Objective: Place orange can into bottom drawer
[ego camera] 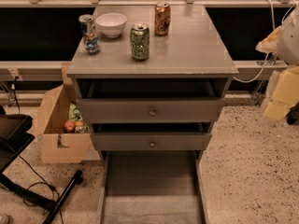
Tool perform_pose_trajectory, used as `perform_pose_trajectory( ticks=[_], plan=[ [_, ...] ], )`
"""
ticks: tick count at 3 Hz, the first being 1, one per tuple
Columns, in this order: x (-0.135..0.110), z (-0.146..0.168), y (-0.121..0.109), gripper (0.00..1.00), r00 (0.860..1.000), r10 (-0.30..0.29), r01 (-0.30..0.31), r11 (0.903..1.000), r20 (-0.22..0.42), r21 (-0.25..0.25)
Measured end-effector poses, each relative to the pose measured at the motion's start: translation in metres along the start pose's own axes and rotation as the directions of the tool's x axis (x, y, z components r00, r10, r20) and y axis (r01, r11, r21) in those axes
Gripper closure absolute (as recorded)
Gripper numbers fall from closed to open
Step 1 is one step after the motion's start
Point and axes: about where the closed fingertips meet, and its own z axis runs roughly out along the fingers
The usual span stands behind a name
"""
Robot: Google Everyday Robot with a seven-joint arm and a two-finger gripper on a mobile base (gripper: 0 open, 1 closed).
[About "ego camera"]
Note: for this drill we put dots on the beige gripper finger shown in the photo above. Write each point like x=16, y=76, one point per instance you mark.
x=282, y=94

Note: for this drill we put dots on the orange soda can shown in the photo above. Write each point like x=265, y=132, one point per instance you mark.
x=162, y=18

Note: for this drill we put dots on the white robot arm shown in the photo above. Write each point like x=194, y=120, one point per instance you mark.
x=284, y=41

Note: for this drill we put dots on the grey top drawer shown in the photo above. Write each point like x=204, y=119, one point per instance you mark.
x=149, y=100

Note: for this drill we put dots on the grey wooden drawer cabinet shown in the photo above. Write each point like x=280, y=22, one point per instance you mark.
x=192, y=49

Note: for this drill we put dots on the green soda can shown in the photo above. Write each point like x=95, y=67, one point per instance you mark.
x=140, y=41

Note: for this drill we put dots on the grey open bottom drawer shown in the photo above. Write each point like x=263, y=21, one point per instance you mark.
x=152, y=187

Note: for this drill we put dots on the grey middle drawer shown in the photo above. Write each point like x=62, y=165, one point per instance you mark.
x=150, y=136

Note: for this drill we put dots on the silver blue slim can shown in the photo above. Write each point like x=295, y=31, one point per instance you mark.
x=90, y=37

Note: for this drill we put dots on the white ceramic bowl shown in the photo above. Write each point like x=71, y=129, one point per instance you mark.
x=111, y=24

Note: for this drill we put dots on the orange fruit in box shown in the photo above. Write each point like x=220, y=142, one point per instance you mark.
x=79, y=123

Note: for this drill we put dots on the green snack bag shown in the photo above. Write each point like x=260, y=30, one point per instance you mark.
x=74, y=113

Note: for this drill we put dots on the red apple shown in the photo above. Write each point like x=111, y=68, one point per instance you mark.
x=69, y=126

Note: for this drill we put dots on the cardboard box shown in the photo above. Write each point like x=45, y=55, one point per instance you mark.
x=58, y=145

